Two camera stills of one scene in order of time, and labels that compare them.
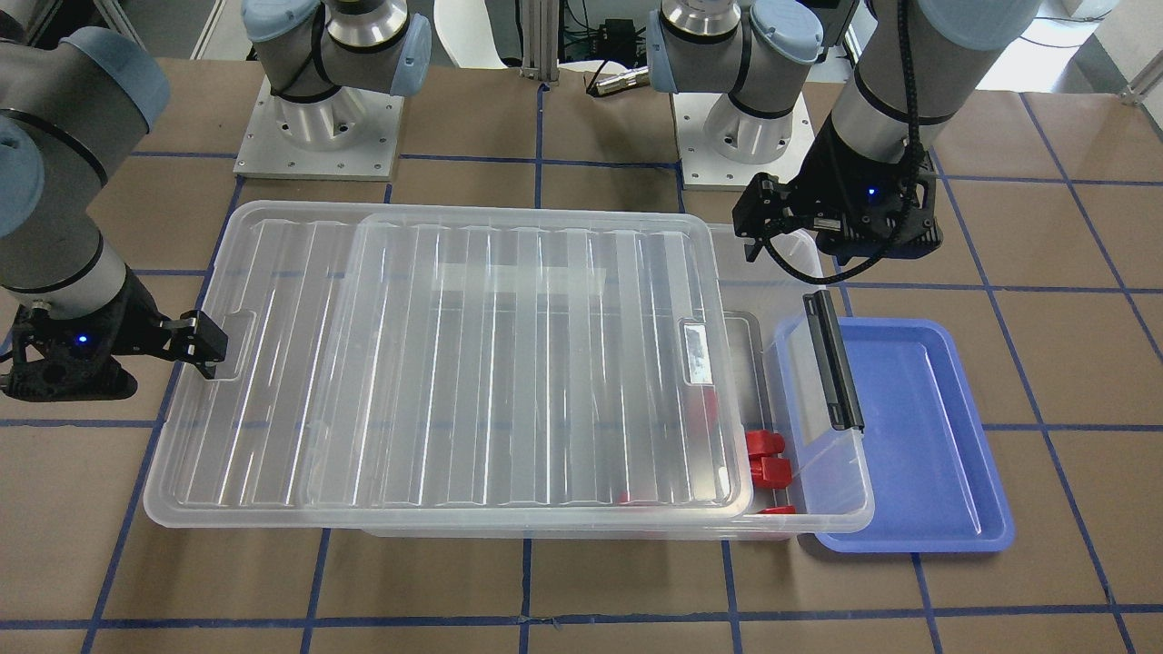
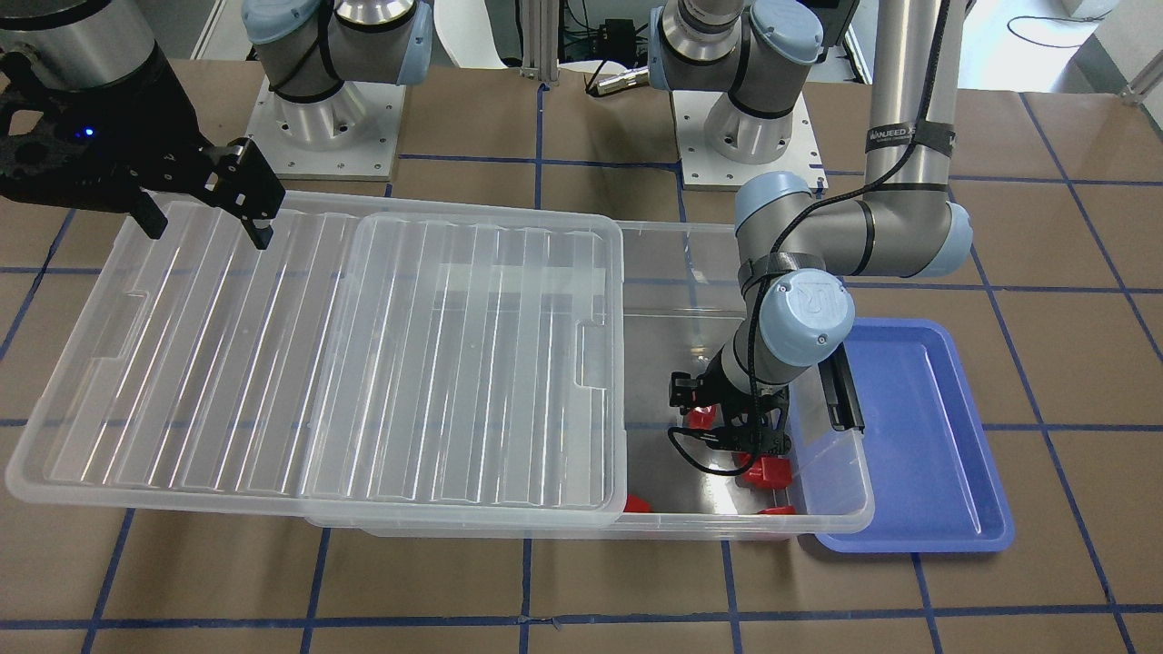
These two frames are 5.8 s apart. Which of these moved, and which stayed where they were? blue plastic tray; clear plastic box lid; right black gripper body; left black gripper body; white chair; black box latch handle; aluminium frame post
Moved: clear plastic box lid; right black gripper body; left black gripper body
Stayed: white chair; blue plastic tray; aluminium frame post; black box latch handle
